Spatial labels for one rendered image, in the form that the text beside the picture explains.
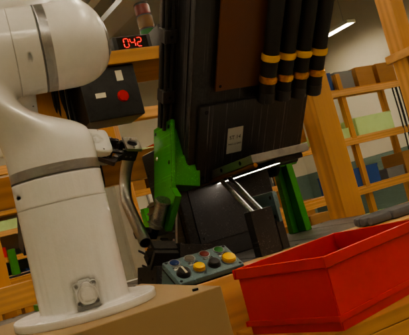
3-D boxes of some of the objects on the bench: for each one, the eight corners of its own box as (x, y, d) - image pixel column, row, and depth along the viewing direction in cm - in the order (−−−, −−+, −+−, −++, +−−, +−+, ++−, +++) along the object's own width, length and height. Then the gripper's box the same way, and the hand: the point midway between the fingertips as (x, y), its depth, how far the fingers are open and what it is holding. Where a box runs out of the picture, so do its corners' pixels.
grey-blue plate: (292, 246, 149) (276, 190, 150) (285, 248, 148) (269, 191, 149) (271, 248, 157) (257, 195, 158) (265, 250, 156) (250, 197, 157)
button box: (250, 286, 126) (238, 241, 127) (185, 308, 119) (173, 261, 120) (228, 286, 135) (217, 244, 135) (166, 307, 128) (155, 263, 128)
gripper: (56, 139, 159) (124, 145, 167) (65, 177, 147) (138, 181, 155) (61, 114, 155) (131, 121, 163) (71, 151, 143) (146, 157, 151)
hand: (127, 150), depth 158 cm, fingers closed on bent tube, 3 cm apart
